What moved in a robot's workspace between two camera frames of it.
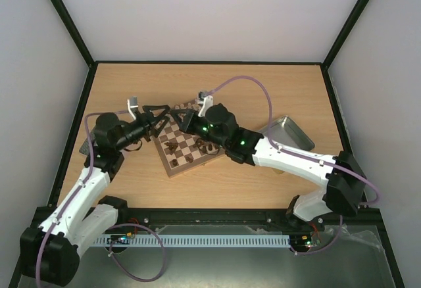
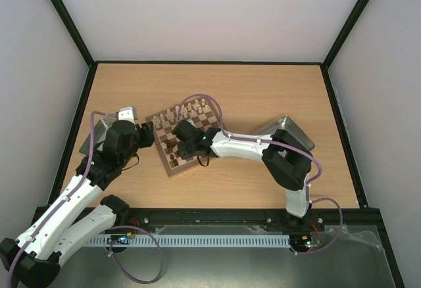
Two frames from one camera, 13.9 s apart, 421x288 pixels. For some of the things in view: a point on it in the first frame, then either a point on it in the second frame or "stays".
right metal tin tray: (285, 132) stays
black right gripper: (189, 121) → (183, 148)
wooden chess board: (180, 151) stays
